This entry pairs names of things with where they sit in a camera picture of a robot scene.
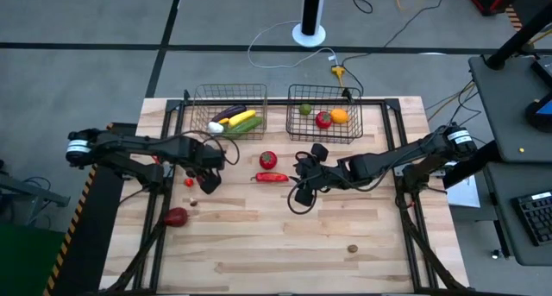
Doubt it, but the red tomato with green leaf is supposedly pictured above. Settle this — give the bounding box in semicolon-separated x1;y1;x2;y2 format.
259;150;279;171
315;110;333;130

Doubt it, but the yellow-orange lemon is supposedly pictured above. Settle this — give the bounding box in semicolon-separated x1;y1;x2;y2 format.
329;108;350;125

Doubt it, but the black hazard-striped ramp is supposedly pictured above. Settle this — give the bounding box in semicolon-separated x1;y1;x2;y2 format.
42;122;126;296

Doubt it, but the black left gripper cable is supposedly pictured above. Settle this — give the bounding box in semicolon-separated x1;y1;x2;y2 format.
172;130;241;167

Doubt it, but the grey metal stand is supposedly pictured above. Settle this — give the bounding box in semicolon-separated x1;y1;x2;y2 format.
0;157;71;228

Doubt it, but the long red chili pepper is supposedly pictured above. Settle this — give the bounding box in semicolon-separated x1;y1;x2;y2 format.
251;171;290;184

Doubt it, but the yellow power plug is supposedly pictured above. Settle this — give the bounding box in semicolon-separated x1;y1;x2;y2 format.
330;65;346;88

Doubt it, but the gold wire basket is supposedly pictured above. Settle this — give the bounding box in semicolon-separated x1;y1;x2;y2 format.
189;83;268;141

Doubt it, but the green floor mat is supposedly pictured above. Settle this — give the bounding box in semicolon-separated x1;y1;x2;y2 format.
0;224;66;296

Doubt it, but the green cucumber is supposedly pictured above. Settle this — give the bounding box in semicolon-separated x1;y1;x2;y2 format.
223;116;264;138

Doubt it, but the coiled black cable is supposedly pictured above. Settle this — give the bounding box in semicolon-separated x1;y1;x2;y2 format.
352;0;380;15

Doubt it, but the blue and black device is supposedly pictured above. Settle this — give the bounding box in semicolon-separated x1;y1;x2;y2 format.
524;92;552;133

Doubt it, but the white paper sheet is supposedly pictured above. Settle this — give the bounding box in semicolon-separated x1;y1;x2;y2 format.
446;174;481;209

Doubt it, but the black pole white base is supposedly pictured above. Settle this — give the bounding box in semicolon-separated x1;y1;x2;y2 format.
292;0;327;48

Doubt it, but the grey desk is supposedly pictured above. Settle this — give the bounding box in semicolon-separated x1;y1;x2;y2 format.
468;54;552;164
482;161;552;267

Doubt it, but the yellow and black cable bundle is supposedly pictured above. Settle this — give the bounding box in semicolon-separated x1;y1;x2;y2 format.
424;79;484;124

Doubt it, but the purple eggplant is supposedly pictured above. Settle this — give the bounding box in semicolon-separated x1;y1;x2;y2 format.
210;104;248;123

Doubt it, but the black aluminium table frame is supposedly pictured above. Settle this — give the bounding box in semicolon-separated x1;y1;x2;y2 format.
98;98;471;296

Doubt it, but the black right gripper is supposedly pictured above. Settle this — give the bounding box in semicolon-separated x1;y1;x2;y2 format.
293;142;342;207

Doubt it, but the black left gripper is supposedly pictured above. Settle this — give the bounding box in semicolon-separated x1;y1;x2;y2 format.
185;142;226;196

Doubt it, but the long black cable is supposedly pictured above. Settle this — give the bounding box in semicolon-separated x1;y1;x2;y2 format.
340;0;453;68

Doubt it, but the white cable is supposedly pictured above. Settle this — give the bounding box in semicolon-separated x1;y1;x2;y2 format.
247;19;340;69

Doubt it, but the black desk beam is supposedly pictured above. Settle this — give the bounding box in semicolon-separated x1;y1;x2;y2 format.
442;140;501;189

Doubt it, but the black wire basket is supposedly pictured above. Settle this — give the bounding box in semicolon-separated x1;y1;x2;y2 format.
285;84;364;145

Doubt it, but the black keyboard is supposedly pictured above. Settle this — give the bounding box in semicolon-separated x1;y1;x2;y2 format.
511;191;552;248

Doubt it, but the yellow corn cob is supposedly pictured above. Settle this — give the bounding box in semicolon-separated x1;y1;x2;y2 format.
227;109;257;129

